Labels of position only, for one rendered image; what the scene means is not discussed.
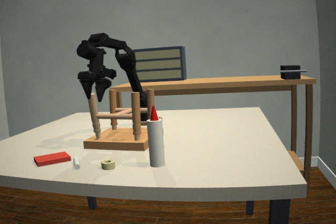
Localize light grey cylinder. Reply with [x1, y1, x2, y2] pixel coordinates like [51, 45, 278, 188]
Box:
[73, 157, 80, 170]

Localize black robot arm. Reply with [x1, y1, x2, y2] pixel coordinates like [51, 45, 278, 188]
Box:
[77, 33, 147, 108]

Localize wooden stool legs with h-shaped crossbars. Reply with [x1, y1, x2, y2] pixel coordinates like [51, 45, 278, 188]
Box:
[88, 89, 154, 141]

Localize red flat rectangular pad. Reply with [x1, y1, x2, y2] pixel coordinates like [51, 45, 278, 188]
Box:
[34, 152, 71, 167]

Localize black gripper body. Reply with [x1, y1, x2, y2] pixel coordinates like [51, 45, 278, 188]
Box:
[78, 61, 111, 86]

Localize grey cylinder with red cone top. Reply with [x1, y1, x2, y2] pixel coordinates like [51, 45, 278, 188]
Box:
[146, 106, 165, 167]

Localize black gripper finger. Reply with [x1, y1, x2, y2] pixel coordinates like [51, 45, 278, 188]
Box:
[79, 79, 95, 99]
[95, 86, 110, 102]

